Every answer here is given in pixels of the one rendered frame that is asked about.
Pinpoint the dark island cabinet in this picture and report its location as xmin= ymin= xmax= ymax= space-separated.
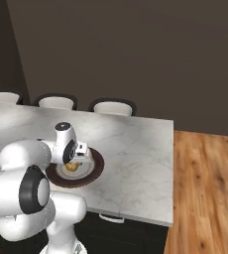
xmin=0 ymin=211 xmax=170 ymax=254

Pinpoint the brown rimmed white plate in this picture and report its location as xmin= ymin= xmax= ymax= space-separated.
xmin=46 ymin=147 xmax=105 ymax=190

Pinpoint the white cushioned black chair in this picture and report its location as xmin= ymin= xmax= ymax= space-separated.
xmin=0 ymin=91 xmax=24 ymax=106
xmin=32 ymin=93 xmax=79 ymax=111
xmin=87 ymin=97 xmax=138 ymax=117

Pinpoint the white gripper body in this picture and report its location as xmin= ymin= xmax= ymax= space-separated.
xmin=71 ymin=152 xmax=94 ymax=166

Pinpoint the white cabinet handle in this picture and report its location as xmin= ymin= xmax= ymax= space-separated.
xmin=98 ymin=212 xmax=126 ymax=224

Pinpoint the golden hot dog bun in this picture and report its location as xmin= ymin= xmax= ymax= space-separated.
xmin=64 ymin=161 xmax=81 ymax=174

